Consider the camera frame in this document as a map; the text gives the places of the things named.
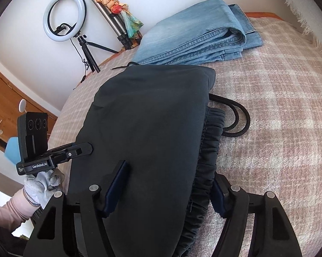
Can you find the light blue plastic object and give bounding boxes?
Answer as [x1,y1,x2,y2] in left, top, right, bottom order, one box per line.
[5,137,20,164]

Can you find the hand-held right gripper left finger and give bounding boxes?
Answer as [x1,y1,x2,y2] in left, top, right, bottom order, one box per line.
[23,160,129,257]

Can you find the folded silver tripod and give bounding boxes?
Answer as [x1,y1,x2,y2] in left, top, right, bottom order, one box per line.
[86,0,136,50]

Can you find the small black tripod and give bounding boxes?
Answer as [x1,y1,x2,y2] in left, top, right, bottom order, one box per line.
[77,35,119,73]

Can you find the black ring light cable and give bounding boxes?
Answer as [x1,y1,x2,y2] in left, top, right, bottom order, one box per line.
[72,56,95,91]

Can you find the white ring light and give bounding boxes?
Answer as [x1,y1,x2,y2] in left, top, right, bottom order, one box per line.
[42,0,87,43]

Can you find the folded blue jeans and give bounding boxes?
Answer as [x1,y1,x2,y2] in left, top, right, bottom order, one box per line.
[131,0,263,66]

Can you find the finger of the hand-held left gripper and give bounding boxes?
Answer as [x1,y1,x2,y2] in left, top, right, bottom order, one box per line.
[67,142,94,161]

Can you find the person's left forearm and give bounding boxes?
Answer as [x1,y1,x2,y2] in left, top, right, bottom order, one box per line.
[0,189,41,237]

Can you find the beige checked blanket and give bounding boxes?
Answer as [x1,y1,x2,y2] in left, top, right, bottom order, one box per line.
[47,16,322,257]

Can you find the folded tripod with orange cloth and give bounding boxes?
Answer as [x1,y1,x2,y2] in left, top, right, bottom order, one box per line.
[91,0,143,46]

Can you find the person's left hand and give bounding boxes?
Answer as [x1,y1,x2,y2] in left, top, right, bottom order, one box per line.
[24,167,65,209]

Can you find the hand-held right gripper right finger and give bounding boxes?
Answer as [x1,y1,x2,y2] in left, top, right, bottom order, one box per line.
[212,178,303,257]

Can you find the dark grey pants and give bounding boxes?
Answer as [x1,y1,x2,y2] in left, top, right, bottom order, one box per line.
[67,64,227,257]

